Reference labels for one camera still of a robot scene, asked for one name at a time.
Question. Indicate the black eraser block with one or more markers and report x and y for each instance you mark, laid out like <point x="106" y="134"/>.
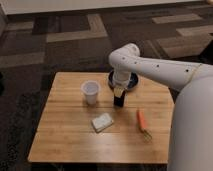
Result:
<point x="119" y="101"/>

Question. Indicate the white plastic cup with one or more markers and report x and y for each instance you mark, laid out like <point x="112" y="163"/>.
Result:
<point x="90" y="89"/>

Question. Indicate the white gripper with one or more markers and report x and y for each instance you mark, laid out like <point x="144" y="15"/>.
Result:
<point x="121" y="79"/>

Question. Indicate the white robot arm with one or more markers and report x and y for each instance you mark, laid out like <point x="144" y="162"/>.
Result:
<point x="191" y="134"/>

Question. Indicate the orange carrot toy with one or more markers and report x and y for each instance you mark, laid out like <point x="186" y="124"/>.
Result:
<point x="142" y="124"/>

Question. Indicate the dark blue ceramic bowl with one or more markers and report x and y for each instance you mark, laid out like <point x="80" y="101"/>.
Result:
<point x="131" y="85"/>

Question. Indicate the wooden table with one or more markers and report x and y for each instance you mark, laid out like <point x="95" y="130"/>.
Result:
<point x="80" y="123"/>

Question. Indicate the white sponge block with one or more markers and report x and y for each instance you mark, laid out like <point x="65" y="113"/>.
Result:
<point x="101" y="122"/>

